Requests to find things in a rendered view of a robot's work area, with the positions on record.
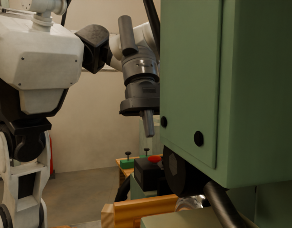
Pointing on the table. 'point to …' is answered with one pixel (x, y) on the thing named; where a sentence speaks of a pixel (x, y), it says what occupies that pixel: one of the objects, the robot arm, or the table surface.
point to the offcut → (107, 216)
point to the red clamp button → (154, 159)
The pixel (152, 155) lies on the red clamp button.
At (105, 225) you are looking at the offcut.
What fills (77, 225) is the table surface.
